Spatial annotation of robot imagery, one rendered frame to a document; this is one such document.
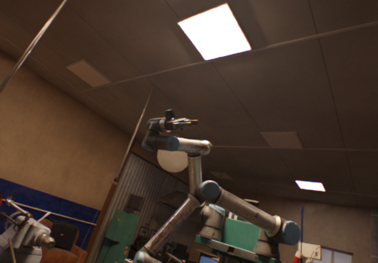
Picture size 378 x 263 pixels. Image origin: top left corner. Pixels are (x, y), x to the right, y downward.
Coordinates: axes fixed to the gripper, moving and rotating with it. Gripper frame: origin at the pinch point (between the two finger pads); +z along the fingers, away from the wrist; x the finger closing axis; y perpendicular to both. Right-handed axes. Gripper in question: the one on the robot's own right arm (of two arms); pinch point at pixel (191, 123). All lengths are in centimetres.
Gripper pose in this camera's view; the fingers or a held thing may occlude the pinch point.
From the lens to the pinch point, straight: 139.6
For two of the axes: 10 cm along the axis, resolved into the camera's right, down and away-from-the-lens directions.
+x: -6.0, 2.1, -7.7
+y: 1.5, 9.8, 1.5
